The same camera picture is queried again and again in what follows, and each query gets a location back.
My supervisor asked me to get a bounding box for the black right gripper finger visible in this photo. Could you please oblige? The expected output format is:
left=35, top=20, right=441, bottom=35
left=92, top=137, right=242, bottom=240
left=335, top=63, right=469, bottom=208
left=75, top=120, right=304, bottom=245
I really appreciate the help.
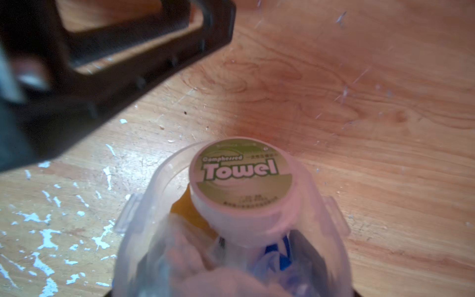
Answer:
left=1, top=1, right=236, bottom=171

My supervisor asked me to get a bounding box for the clear jar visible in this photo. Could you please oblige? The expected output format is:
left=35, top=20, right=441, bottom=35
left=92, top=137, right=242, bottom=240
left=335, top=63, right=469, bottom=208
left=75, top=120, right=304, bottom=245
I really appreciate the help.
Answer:
left=110, top=142, right=356, bottom=297

